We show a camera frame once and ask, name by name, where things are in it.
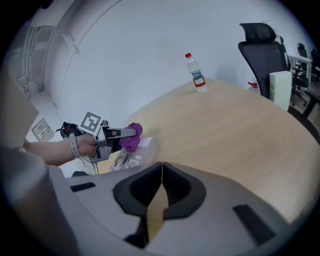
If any beige wrist watch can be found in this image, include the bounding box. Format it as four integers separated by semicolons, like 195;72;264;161
68;133;82;159

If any white box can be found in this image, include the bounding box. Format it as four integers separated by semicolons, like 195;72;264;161
269;70;293;112

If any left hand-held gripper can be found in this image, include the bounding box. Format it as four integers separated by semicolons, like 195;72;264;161
79;111;139;162

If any clear red-capped water bottle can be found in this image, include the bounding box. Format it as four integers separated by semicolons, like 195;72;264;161
184;52;208;93

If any grey book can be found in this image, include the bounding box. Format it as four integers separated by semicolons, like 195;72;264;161
107;136;161;173

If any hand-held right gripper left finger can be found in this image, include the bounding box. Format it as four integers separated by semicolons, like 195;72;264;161
48;161;164;256

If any person's left forearm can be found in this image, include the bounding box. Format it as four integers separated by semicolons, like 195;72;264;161
23;139;75;166

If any person's left hand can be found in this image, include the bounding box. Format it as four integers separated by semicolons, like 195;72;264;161
77;133;97;158

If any purple cloth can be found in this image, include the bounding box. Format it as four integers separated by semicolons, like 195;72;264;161
118;122;144;154

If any white wall panel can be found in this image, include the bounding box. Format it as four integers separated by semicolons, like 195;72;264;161
31;117;55;142

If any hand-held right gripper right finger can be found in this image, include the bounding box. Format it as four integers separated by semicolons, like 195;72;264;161
148;161;292;256

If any black mesh office chair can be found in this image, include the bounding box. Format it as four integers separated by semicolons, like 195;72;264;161
237;22;292;106

